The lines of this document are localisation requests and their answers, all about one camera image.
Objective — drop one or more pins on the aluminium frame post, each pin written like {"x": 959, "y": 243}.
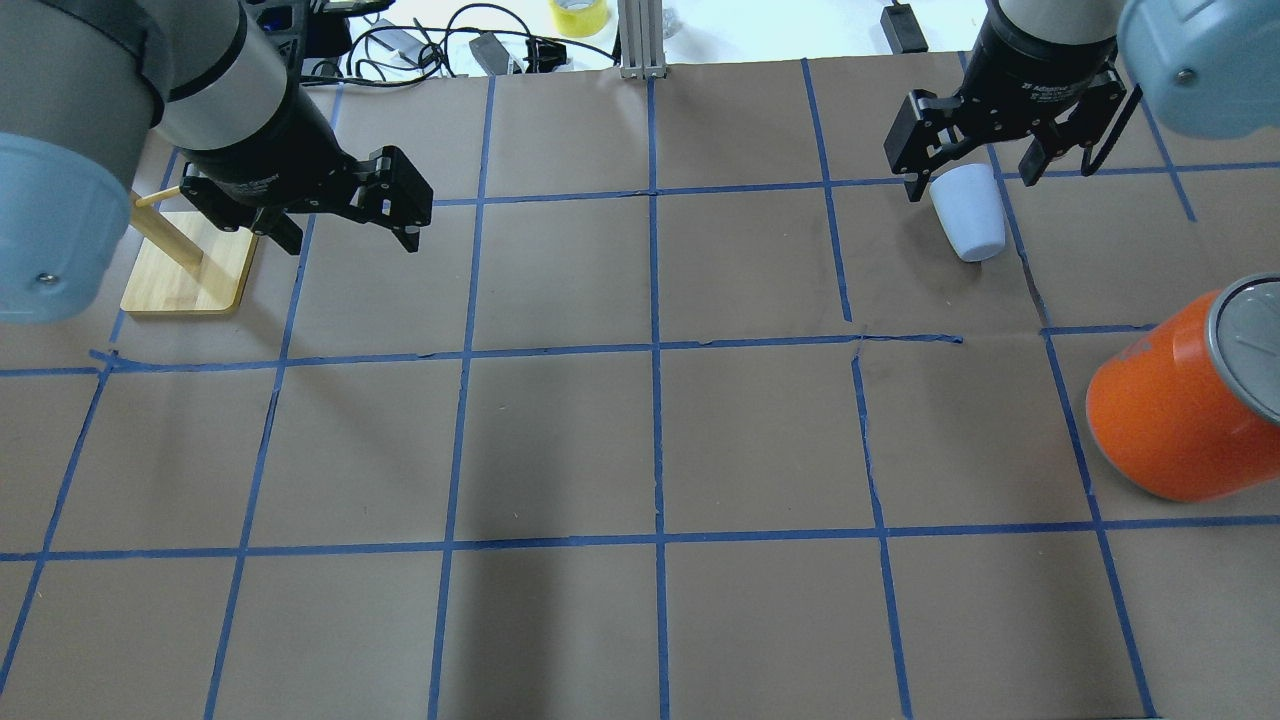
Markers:
{"x": 640, "y": 31}

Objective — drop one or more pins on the grey power brick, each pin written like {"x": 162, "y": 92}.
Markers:
{"x": 494, "y": 57}

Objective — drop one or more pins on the wooden cup stand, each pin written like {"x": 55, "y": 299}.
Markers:
{"x": 186, "y": 265}

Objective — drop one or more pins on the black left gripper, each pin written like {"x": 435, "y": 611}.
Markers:
{"x": 268, "y": 150}

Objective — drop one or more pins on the orange can with grey lid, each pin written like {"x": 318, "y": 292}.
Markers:
{"x": 1189, "y": 411}

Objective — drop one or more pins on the yellow tape roll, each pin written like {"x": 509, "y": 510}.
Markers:
{"x": 579, "y": 18}

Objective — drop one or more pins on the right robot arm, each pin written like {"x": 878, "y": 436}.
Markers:
{"x": 1207, "y": 69}

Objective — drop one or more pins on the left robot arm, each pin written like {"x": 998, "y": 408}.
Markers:
{"x": 84, "y": 82}

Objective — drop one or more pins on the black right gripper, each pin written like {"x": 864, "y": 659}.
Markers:
{"x": 1040, "y": 68}

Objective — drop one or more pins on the light blue cup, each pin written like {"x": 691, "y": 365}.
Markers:
{"x": 967, "y": 203}

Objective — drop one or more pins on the black power adapter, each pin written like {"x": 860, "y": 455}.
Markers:
{"x": 902, "y": 29}

